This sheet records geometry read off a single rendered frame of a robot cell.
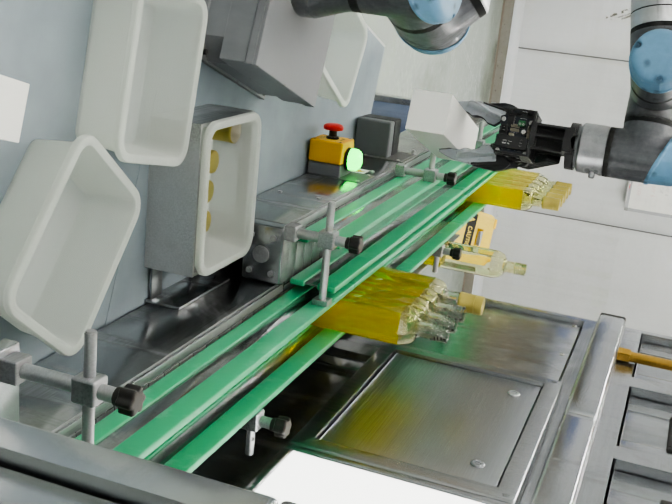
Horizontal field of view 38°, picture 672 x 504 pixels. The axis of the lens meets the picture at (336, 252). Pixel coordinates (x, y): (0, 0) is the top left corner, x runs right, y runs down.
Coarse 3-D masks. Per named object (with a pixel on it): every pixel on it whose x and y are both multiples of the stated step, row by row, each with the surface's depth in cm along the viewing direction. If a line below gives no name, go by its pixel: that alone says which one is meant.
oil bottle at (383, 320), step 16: (336, 304) 163; (352, 304) 162; (368, 304) 162; (384, 304) 163; (400, 304) 163; (320, 320) 165; (336, 320) 163; (352, 320) 162; (368, 320) 161; (384, 320) 160; (400, 320) 159; (416, 320) 160; (368, 336) 162; (384, 336) 161; (400, 336) 160; (416, 336) 161
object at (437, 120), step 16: (416, 96) 146; (432, 96) 146; (448, 96) 145; (416, 112) 146; (432, 112) 145; (448, 112) 145; (464, 112) 155; (416, 128) 146; (432, 128) 145; (448, 128) 147; (464, 128) 157; (432, 144) 156; (448, 144) 152; (464, 144) 159
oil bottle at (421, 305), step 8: (360, 288) 170; (368, 288) 171; (376, 288) 171; (376, 296) 167; (384, 296) 167; (392, 296) 168; (400, 296) 168; (408, 296) 169; (416, 296) 169; (408, 304) 165; (416, 304) 165; (424, 304) 166; (424, 312) 165; (424, 320) 165
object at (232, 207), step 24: (216, 120) 136; (240, 120) 141; (216, 144) 150; (240, 144) 149; (240, 168) 150; (216, 192) 152; (240, 192) 151; (216, 216) 153; (240, 216) 152; (216, 240) 153; (240, 240) 153; (216, 264) 143
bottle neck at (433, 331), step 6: (420, 324) 160; (426, 324) 160; (432, 324) 160; (438, 324) 160; (420, 330) 160; (426, 330) 160; (432, 330) 159; (438, 330) 159; (444, 330) 159; (420, 336) 161; (426, 336) 160; (432, 336) 160; (438, 336) 159; (444, 336) 159; (444, 342) 159
